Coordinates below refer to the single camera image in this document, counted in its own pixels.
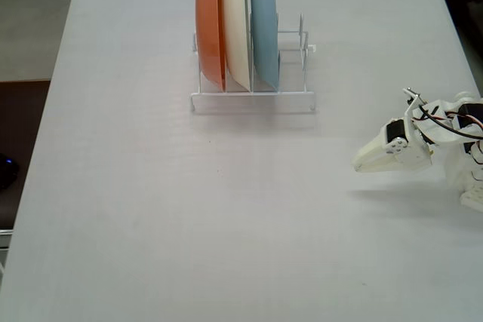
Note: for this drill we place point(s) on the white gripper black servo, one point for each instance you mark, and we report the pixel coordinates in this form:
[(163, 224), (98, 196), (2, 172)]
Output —
[(405, 156)]

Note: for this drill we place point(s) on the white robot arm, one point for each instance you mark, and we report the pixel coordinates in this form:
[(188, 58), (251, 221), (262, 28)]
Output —
[(462, 99)]

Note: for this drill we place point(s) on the blue plate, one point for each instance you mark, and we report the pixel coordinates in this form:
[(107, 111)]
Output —
[(264, 28)]

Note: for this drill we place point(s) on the cream plate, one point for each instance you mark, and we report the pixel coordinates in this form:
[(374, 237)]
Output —
[(235, 28)]

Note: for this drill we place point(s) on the orange plate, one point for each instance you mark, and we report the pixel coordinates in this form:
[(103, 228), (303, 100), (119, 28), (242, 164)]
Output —
[(209, 28)]

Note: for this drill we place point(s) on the black computer mouse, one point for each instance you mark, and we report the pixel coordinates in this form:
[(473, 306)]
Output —
[(7, 171)]

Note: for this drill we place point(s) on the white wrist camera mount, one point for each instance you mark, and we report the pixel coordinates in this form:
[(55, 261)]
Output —
[(411, 107)]

